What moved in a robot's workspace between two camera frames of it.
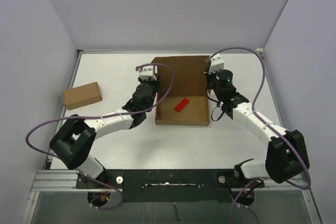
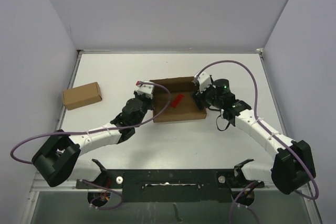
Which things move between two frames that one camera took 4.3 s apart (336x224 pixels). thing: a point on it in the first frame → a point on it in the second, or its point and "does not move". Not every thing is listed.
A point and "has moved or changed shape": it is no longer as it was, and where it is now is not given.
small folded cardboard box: [81, 95] does not move
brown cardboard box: [188, 102] has moved or changed shape
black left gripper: [156, 82] → [148, 99]
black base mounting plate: [169, 185] does not move
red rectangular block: [181, 105] → [175, 102]
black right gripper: [208, 76] → [198, 97]
